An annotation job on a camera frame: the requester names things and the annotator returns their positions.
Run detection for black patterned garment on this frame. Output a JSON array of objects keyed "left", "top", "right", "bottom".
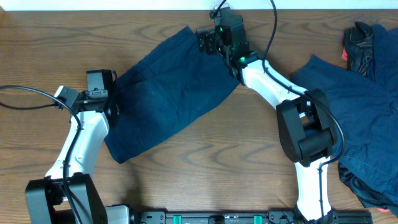
[{"left": 344, "top": 21, "right": 374, "bottom": 77}]

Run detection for red garment piece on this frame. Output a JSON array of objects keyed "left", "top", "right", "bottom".
[{"left": 341, "top": 47, "right": 348, "bottom": 61}]

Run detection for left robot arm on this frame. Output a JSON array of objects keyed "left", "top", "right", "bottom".
[{"left": 25, "top": 69, "right": 130, "bottom": 223}]

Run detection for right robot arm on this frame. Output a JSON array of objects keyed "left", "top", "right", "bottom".
[{"left": 197, "top": 6, "right": 337, "bottom": 223}]

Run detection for navy blue garment pile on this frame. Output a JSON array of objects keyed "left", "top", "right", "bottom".
[{"left": 292, "top": 24, "right": 397, "bottom": 214}]

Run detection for navy blue shorts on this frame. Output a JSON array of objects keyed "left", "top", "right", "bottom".
[{"left": 104, "top": 27, "right": 239, "bottom": 164}]

